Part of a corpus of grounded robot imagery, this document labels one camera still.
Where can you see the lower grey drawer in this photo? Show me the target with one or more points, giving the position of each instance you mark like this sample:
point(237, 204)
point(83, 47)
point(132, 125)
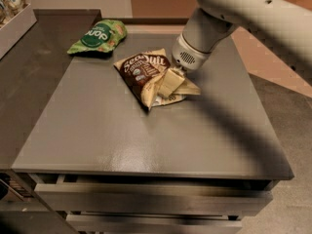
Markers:
point(151, 225)

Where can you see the grey drawer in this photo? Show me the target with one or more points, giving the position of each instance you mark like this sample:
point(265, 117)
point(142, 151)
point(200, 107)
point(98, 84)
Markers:
point(152, 199)
point(151, 225)

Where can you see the grey drawer cabinet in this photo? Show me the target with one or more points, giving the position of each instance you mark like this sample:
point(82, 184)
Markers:
point(93, 129)

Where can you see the dark side counter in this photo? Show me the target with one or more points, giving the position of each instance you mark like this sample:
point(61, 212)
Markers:
point(29, 74)

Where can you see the brown sea salt chip bag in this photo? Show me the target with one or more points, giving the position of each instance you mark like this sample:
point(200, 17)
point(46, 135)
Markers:
point(144, 74)

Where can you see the green chip bag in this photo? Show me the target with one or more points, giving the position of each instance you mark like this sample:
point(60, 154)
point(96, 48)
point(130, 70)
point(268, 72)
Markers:
point(103, 37)

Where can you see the white snack box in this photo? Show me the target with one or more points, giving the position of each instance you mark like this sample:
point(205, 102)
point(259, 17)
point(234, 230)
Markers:
point(13, 30)

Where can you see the upper grey drawer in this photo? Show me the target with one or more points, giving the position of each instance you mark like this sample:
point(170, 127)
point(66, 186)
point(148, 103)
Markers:
point(152, 199)

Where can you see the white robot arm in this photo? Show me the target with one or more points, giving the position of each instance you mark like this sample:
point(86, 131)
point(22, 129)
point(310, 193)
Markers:
point(274, 38)

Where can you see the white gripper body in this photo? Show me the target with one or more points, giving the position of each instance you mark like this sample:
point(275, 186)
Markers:
point(188, 56)

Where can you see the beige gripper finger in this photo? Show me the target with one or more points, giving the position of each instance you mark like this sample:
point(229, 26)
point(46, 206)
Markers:
point(188, 88)
point(173, 78)

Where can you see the snack packets in box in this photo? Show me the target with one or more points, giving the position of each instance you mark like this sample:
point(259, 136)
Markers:
point(10, 8)

